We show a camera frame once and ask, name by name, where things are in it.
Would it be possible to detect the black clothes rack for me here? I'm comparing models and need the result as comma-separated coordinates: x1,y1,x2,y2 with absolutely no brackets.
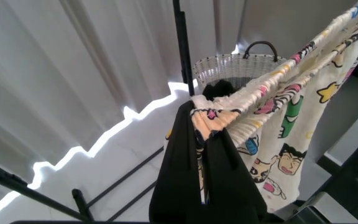
0,0,196,222

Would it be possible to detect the cream printed garment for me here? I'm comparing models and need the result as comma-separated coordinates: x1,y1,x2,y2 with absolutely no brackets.
165,0,358,214

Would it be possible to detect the white laundry basket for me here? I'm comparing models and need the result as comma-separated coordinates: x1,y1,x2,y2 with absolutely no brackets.
192,40,288,94

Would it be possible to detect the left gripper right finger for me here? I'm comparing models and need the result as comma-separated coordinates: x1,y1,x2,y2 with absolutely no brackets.
203,129,267,222

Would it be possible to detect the black garment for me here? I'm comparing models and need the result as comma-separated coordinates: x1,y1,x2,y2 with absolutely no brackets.
201,79,239,102

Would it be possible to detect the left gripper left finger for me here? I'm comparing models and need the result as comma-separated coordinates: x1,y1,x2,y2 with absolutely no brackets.
149,101,203,222

